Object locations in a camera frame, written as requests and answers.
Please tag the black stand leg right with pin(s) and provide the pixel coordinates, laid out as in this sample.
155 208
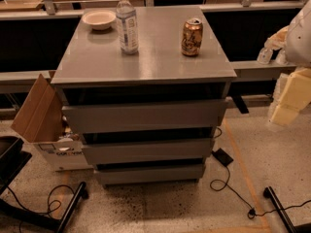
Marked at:
270 194

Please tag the grey drawer cabinet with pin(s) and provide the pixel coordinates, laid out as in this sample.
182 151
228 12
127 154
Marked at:
94 71

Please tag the black bin left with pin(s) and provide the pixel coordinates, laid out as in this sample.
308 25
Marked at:
12 159

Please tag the black stand leg left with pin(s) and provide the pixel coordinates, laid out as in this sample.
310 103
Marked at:
45 220

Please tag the right hand sanitizer bottle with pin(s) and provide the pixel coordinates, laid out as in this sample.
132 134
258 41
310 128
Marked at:
281 57

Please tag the left hand sanitizer bottle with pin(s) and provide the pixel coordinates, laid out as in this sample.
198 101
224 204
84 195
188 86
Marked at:
264 56

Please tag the grey top drawer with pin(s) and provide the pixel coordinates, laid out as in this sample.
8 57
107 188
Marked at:
145 116

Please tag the gold beverage can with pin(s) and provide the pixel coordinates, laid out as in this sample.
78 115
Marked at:
192 37

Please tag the black stand leg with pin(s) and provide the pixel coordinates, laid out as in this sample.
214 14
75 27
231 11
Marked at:
270 194
45 220

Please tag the clear plastic water bottle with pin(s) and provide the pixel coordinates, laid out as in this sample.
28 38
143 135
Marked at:
127 26

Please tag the black power adapter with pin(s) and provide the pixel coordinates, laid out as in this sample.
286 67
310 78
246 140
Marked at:
224 158

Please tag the white paper bowl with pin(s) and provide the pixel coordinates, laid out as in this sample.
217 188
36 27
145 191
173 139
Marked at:
99 19

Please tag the grey drawer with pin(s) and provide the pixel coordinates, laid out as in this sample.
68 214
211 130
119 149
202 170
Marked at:
147 151
150 175
145 116

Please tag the open cardboard box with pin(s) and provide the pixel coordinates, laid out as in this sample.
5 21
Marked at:
40 122

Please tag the grey bottom drawer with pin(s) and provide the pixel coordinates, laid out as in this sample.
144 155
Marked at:
150 175

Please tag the hand sanitizer bottle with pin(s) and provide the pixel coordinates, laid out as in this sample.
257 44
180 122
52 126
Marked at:
281 57
264 56

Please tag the grey middle drawer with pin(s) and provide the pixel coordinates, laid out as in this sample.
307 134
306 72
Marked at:
147 151

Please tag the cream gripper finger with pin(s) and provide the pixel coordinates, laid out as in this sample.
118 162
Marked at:
291 95

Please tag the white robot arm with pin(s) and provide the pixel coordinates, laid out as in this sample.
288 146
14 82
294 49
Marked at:
295 39

